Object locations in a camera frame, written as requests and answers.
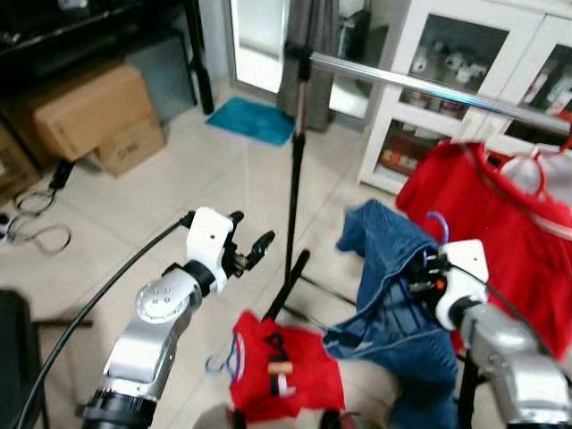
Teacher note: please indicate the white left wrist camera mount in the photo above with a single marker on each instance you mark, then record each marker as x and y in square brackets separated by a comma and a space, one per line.
[207, 234]

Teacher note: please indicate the small printed cardboard box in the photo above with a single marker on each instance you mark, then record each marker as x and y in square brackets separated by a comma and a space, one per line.
[134, 152]

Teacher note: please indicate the black shelf unit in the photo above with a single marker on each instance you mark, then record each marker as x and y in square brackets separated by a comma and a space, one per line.
[89, 36]

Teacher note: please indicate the red garment black print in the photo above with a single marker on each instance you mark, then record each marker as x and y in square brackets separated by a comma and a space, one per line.
[304, 375]

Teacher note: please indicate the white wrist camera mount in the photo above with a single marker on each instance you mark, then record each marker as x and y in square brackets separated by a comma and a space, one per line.
[463, 273]
[207, 234]

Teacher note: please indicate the white jersey black lettering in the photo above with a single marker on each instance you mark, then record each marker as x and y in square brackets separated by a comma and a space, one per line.
[559, 174]

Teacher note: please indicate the grey curtain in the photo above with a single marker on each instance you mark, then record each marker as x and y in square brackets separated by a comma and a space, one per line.
[313, 27]

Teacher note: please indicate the grey storage box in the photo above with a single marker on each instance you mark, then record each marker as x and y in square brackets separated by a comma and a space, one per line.
[165, 76]

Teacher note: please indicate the silver clothes rack rail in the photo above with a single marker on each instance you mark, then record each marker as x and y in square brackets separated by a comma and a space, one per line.
[402, 82]

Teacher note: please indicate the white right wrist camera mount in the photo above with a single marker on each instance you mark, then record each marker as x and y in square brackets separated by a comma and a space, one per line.
[463, 273]

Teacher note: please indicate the black clothes rack stand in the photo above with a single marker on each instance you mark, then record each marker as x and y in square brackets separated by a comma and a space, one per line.
[295, 197]

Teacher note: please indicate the red shirt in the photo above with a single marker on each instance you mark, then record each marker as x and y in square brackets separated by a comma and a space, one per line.
[483, 223]

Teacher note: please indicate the blue denim jeans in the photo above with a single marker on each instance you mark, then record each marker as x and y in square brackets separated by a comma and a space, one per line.
[384, 259]

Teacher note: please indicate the black power adapter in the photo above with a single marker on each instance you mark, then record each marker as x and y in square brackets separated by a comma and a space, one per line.
[63, 174]

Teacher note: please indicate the teal floor mat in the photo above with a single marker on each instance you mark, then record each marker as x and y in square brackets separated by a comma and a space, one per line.
[250, 121]

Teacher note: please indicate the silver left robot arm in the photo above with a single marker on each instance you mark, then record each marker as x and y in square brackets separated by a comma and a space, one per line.
[143, 349]

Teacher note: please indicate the white glass door cabinet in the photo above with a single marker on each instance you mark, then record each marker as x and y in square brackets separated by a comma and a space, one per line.
[393, 89]

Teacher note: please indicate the large cardboard box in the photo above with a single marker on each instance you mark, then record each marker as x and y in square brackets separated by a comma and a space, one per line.
[80, 112]

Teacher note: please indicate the red plastic hanger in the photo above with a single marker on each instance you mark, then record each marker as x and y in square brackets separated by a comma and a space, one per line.
[541, 174]

